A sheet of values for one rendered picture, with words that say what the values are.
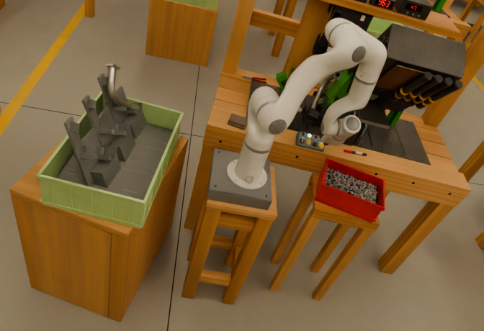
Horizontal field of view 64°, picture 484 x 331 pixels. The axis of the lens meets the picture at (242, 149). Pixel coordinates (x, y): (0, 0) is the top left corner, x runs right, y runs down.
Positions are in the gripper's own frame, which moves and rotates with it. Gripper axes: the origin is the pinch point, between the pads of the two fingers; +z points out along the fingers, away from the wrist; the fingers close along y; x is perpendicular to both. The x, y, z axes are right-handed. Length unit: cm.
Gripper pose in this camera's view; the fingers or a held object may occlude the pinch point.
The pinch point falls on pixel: (326, 141)
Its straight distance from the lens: 203.1
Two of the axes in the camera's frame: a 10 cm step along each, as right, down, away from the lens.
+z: -1.4, 2.3, 9.6
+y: 9.7, 2.4, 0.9
